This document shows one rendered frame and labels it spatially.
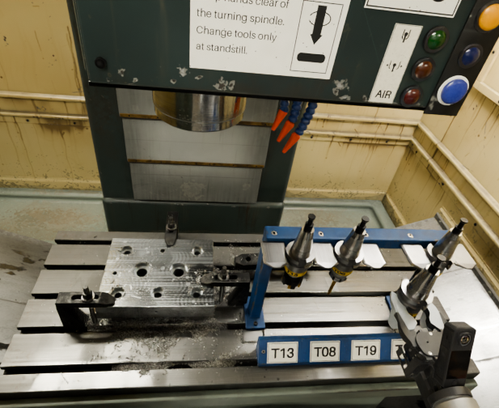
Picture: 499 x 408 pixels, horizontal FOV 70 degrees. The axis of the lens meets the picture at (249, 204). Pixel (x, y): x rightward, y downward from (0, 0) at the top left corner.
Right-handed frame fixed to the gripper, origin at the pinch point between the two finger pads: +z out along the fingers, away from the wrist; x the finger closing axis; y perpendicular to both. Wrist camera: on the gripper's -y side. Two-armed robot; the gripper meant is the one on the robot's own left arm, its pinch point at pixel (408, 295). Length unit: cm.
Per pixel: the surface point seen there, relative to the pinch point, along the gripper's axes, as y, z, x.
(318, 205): 61, 95, 19
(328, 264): -1.6, 6.5, -16.3
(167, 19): -48, -1, -48
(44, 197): 63, 95, -115
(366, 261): -1.8, 7.4, -7.5
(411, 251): -1.8, 10.4, 4.4
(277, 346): 24.8, 1.7, -23.1
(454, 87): -44.7, -1.9, -15.9
